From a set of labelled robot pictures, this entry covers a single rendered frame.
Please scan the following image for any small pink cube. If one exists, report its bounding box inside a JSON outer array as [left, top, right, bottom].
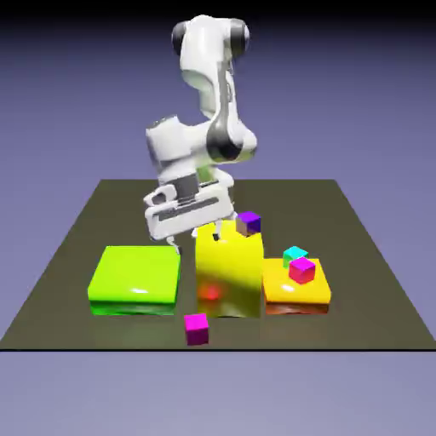
[[288, 256, 317, 286]]

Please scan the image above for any small purple cube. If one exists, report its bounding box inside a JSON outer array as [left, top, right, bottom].
[[235, 210, 262, 238]]

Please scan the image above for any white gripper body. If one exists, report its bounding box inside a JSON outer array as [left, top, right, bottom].
[[144, 186, 237, 241]]

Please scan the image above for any large yellow box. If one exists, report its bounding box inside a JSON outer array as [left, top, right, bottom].
[[194, 221, 265, 319]]

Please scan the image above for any small magenta cube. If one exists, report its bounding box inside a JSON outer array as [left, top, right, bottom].
[[182, 312, 210, 347]]

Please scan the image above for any large orange box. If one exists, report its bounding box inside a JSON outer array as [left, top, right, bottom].
[[261, 257, 333, 316]]

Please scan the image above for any large green box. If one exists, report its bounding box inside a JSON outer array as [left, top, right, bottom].
[[87, 244, 182, 317]]

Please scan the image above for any small cyan cube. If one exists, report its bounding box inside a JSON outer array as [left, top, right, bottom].
[[281, 245, 310, 270]]

